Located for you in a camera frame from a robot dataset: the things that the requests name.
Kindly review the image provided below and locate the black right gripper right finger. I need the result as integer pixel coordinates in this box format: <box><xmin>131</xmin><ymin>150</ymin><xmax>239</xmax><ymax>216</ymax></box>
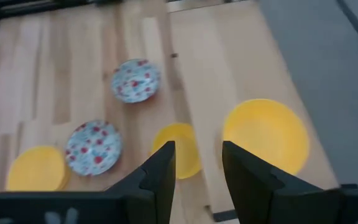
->
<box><xmin>222</xmin><ymin>140</ymin><xmax>358</xmax><ymax>224</ymax></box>

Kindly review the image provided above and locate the red floral ceramic bowl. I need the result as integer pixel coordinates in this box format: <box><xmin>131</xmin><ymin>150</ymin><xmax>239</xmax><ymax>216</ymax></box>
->
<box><xmin>64</xmin><ymin>119</ymin><xmax>123</xmax><ymax>177</ymax></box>
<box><xmin>110</xmin><ymin>58</ymin><xmax>162</xmax><ymax>104</ymax></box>

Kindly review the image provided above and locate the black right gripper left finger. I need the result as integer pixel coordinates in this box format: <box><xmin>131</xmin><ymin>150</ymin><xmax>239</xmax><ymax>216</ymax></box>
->
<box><xmin>0</xmin><ymin>140</ymin><xmax>177</xmax><ymax>224</ymax></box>

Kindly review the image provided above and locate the yellow plastic mini bowl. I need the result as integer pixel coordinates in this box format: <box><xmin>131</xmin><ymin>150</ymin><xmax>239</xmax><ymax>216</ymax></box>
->
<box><xmin>5</xmin><ymin>145</ymin><xmax>71</xmax><ymax>192</ymax></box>
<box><xmin>221</xmin><ymin>98</ymin><xmax>310</xmax><ymax>176</ymax></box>
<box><xmin>150</xmin><ymin>123</ymin><xmax>203</xmax><ymax>180</ymax></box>

